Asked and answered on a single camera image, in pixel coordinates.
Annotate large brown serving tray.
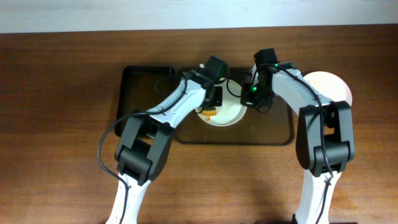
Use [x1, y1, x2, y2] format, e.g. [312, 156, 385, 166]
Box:
[175, 70, 294, 146]

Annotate small black water tray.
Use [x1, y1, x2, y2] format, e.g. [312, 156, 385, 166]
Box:
[116, 65, 177, 119]

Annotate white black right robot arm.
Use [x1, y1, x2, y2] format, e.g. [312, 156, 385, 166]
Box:
[243, 63, 355, 223]

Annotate orange green sponge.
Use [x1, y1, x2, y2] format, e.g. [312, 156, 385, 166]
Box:
[200, 107, 217, 121]

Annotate pink plate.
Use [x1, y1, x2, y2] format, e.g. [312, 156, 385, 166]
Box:
[303, 71, 353, 106]

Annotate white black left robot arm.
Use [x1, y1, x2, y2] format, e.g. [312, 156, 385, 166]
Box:
[102, 69, 223, 223]

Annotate cream white plate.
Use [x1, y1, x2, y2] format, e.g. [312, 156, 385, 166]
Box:
[195, 80, 247, 127]

